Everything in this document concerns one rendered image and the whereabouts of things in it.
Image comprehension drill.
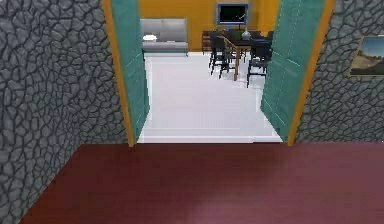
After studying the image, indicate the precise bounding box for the teal room door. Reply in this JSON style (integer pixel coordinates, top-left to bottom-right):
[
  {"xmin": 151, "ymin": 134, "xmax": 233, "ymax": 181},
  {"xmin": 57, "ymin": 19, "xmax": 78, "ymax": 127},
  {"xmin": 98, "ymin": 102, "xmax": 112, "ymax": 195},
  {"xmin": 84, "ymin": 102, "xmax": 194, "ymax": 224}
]
[
  {"xmin": 260, "ymin": 0, "xmax": 327, "ymax": 143},
  {"xmin": 109, "ymin": 0, "xmax": 151, "ymax": 144}
]

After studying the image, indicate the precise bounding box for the framed landscape picture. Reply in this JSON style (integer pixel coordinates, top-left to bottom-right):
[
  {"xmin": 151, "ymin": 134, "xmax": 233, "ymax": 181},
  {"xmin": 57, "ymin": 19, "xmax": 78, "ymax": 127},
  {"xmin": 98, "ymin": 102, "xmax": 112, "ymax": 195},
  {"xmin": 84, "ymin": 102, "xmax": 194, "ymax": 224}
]
[{"xmin": 348, "ymin": 34, "xmax": 384, "ymax": 79}]

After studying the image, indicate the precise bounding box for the dark wooden sideboard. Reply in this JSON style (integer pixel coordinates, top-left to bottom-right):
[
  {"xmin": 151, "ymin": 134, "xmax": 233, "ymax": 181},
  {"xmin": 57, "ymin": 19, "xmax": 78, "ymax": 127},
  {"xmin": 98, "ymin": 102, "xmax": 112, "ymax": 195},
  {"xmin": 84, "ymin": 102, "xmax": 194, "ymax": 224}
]
[{"xmin": 201, "ymin": 30, "xmax": 224, "ymax": 53}]

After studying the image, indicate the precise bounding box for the dark wooden dining table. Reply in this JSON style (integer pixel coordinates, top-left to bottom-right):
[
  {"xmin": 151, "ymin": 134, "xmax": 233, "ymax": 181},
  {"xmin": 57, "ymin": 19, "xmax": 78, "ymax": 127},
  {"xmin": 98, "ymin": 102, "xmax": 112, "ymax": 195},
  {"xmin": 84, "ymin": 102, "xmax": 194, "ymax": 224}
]
[{"xmin": 221, "ymin": 30, "xmax": 272, "ymax": 82}]

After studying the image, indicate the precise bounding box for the grey sofa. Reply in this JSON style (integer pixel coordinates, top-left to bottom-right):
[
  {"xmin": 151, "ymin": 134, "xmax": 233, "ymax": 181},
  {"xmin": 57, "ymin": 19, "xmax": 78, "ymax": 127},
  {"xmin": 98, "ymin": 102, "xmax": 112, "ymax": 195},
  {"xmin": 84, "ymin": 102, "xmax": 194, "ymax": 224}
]
[{"xmin": 140, "ymin": 18, "xmax": 189, "ymax": 55}]

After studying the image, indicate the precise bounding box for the grey framed television set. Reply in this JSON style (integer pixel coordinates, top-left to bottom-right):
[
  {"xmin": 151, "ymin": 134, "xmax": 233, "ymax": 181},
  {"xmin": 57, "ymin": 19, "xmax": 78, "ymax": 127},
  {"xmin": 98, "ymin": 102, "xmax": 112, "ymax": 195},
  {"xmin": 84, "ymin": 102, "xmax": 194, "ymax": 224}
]
[{"xmin": 215, "ymin": 2, "xmax": 251, "ymax": 27}]

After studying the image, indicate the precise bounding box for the black dining chair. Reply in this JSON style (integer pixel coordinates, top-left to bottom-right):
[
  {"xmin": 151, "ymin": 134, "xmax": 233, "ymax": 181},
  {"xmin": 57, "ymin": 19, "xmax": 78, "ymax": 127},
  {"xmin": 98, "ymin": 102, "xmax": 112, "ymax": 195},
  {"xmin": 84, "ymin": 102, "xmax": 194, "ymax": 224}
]
[
  {"xmin": 208, "ymin": 34, "xmax": 236, "ymax": 80},
  {"xmin": 246, "ymin": 43, "xmax": 273, "ymax": 89}
]

